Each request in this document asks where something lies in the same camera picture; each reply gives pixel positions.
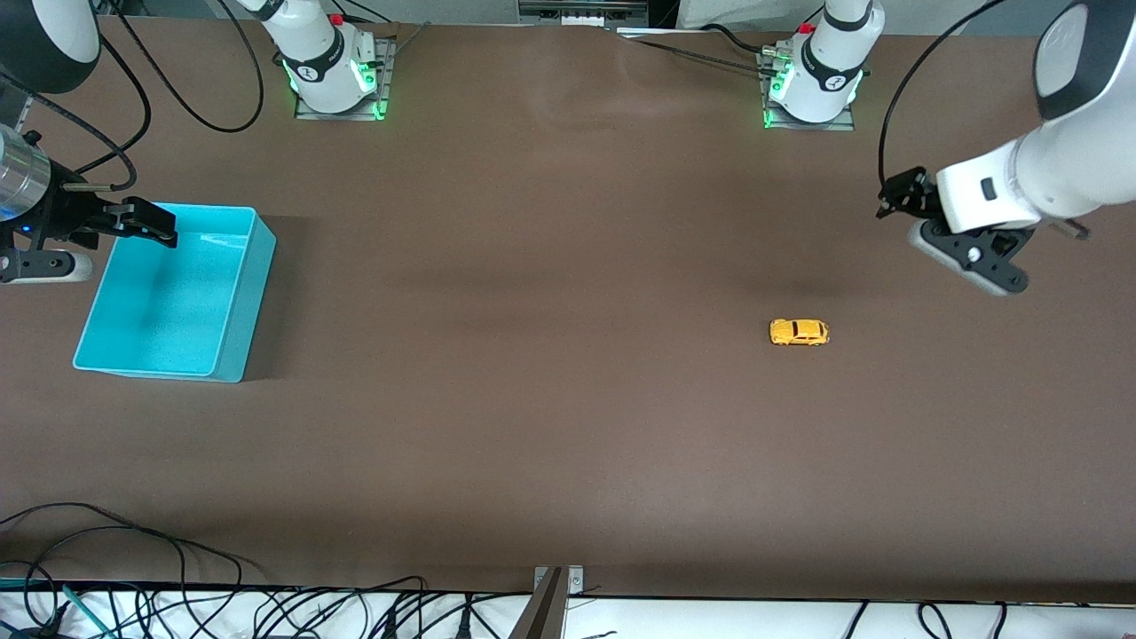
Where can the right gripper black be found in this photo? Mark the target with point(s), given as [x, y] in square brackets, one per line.
[71, 213]

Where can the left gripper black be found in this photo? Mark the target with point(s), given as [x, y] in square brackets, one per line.
[909, 193]

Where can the yellow beetle toy car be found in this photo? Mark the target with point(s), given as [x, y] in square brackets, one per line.
[799, 332]

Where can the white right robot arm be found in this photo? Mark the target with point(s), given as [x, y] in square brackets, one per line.
[319, 62]

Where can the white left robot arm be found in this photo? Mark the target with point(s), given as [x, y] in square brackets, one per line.
[1056, 160]

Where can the teal plastic bin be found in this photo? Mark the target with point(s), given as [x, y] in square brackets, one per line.
[169, 302]

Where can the grey power strip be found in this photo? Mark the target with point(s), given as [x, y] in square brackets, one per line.
[581, 9]

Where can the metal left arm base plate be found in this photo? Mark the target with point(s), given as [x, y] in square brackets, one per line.
[809, 126]

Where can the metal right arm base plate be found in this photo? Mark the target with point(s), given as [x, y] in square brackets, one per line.
[383, 80]

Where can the metal clamp bracket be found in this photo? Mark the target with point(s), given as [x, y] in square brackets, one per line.
[550, 608]

